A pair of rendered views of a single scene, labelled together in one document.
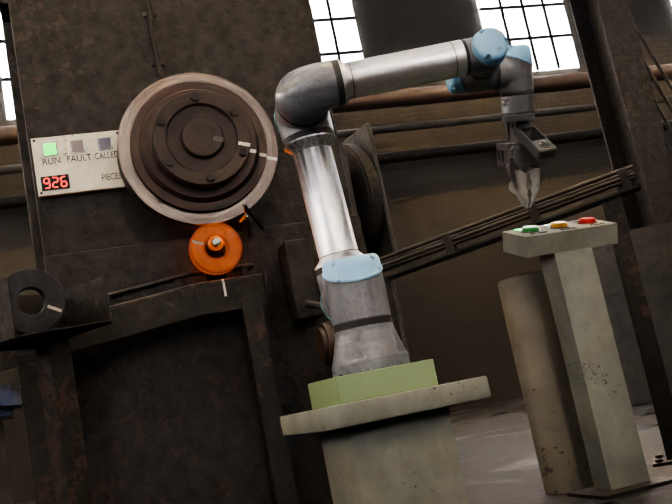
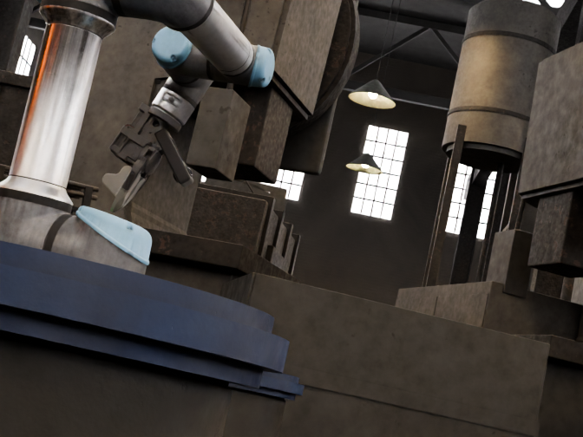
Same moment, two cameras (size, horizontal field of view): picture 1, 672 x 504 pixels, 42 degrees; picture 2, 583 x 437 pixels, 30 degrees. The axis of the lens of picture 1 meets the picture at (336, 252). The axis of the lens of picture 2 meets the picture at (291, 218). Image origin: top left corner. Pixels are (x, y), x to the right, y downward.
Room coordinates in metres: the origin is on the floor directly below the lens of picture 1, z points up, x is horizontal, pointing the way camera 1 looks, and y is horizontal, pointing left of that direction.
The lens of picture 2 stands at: (0.91, 1.35, 0.38)
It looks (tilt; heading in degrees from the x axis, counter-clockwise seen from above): 9 degrees up; 291
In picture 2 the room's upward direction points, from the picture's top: 13 degrees clockwise
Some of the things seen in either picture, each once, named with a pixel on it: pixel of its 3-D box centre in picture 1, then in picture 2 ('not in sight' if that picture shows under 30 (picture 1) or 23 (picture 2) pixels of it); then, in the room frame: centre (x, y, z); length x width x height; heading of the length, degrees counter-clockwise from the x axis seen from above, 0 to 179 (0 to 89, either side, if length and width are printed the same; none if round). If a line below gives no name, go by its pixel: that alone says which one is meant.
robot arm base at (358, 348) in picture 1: (366, 345); not in sight; (1.71, -0.02, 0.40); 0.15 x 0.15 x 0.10
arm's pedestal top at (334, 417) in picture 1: (379, 407); not in sight; (1.71, -0.02, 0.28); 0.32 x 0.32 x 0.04; 19
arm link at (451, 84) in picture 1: (473, 72); (186, 55); (1.86, -0.38, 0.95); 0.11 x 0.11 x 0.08; 6
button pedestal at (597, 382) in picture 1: (589, 350); not in sight; (2.01, -0.52, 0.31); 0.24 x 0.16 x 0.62; 107
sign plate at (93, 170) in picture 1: (80, 163); not in sight; (2.52, 0.70, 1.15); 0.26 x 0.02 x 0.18; 107
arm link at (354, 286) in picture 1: (355, 287); (102, 258); (1.72, -0.02, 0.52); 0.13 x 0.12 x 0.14; 6
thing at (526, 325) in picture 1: (545, 380); not in sight; (2.15, -0.43, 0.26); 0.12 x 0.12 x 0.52
